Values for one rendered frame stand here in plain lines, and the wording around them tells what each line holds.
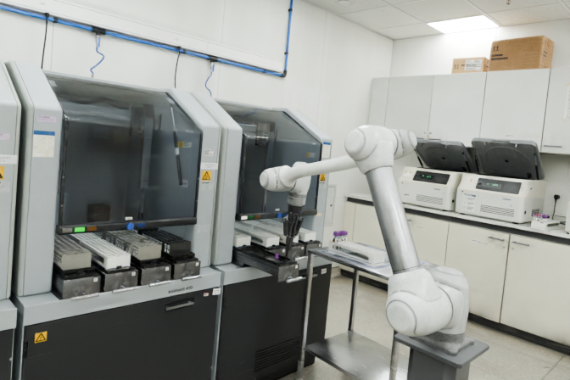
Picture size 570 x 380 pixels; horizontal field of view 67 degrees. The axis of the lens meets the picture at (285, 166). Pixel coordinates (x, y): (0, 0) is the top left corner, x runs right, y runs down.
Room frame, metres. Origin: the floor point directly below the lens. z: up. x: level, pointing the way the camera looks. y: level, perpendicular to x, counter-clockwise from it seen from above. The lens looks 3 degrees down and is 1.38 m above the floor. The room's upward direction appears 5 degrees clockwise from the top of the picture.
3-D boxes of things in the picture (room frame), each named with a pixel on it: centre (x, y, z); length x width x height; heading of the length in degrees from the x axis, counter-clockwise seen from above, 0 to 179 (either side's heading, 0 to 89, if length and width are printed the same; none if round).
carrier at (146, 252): (1.88, 0.56, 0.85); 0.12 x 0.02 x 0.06; 135
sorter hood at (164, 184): (1.99, 0.79, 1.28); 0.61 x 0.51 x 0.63; 135
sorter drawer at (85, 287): (1.83, 0.95, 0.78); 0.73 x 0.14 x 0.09; 45
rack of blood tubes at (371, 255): (2.22, -0.41, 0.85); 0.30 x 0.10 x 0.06; 42
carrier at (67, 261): (1.66, 0.78, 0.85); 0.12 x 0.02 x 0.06; 135
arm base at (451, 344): (1.60, -0.66, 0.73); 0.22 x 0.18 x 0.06; 135
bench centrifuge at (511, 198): (3.84, -1.94, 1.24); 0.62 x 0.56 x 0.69; 135
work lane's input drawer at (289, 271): (2.26, 0.16, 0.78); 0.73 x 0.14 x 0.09; 45
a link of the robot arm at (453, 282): (1.58, -0.63, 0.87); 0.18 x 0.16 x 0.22; 133
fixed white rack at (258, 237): (2.44, 0.13, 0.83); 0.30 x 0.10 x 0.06; 45
